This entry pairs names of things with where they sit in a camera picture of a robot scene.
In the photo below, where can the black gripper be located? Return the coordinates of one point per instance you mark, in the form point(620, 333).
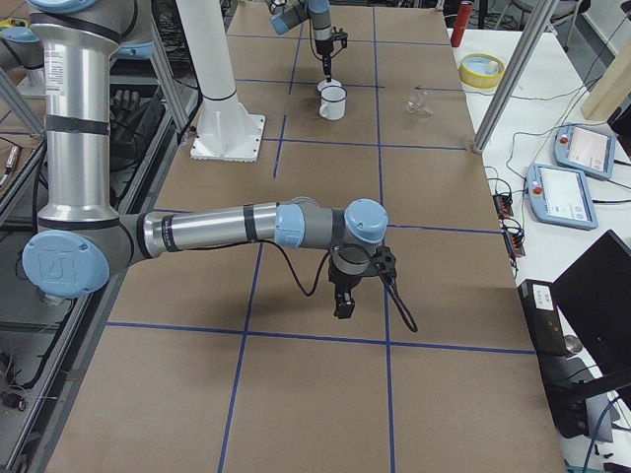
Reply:
point(343, 281)
point(323, 48)

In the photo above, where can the white mug lid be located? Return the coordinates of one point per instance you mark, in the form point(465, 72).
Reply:
point(327, 83)

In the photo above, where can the clear plastic funnel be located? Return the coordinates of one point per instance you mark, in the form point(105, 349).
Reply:
point(418, 102)

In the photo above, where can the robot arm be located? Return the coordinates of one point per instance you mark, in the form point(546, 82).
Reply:
point(81, 240)
point(286, 15)

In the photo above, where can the white enamel mug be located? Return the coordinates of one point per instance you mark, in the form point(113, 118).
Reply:
point(332, 103)

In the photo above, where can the red cylinder tube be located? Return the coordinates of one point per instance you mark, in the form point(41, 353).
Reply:
point(462, 17)

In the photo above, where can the yellow tape roll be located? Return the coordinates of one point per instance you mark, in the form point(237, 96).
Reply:
point(481, 70)

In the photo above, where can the orange black connector box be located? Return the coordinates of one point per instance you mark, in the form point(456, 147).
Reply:
point(503, 206)

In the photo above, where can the black computer box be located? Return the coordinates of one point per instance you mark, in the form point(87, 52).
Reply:
point(542, 319)

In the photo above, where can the near teach pendant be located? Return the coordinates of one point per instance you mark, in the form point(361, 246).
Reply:
point(560, 196)

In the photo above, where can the teach pendant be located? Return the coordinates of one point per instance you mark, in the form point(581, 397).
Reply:
point(578, 146)
point(560, 196)

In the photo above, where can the black monitor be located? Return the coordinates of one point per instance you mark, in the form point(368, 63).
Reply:
point(593, 294)

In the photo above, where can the far teach pendant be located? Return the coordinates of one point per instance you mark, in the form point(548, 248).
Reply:
point(578, 146)

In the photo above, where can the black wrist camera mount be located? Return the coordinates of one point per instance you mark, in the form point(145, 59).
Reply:
point(385, 263)

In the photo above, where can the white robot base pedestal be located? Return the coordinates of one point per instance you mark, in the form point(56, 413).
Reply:
point(225, 130)

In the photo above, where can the aluminium frame post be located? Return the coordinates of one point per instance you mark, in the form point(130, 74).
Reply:
point(539, 18)

